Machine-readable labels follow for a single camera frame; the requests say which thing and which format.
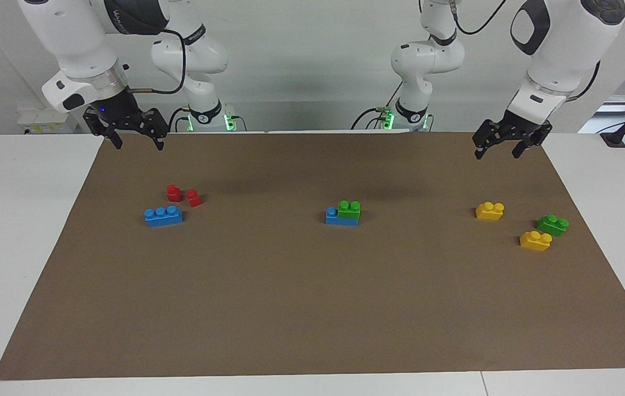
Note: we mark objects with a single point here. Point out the green two-stud toy block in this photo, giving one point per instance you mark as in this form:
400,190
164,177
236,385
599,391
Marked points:
552,226
349,212

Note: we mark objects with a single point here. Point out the red single-stud toy block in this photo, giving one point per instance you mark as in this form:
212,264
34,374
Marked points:
174,193
194,198

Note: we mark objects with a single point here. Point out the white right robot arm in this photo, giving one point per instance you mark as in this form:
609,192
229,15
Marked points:
76,44

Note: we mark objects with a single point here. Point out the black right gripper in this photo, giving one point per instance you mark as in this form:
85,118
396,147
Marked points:
117,110

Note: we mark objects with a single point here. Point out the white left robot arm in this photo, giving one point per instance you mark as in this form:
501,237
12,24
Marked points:
565,49

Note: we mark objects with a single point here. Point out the brown paper table mat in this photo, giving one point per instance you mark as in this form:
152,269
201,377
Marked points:
312,297

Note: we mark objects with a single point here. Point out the yellow two-stud toy block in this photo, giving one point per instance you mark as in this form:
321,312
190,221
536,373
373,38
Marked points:
489,212
535,242

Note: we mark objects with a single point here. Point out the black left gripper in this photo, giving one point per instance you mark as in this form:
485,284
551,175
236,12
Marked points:
510,127

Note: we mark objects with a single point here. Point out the blue three-stud toy block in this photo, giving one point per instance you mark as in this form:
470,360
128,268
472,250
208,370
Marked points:
333,218
164,217

